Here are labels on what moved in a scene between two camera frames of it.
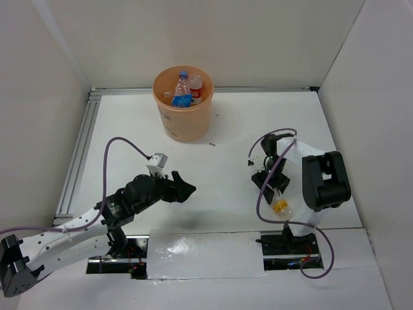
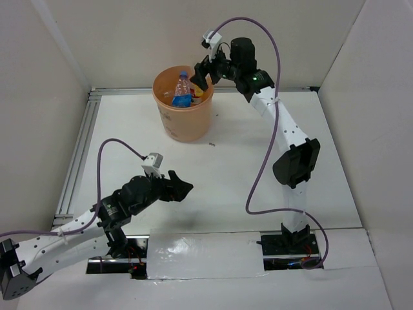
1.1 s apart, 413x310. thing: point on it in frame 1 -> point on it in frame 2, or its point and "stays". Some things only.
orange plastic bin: (182, 124) stays
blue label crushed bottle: (182, 97) stays
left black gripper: (177, 190) stays
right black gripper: (259, 178) -> (202, 69)
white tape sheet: (173, 254) stays
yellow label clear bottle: (282, 207) -> (198, 91)
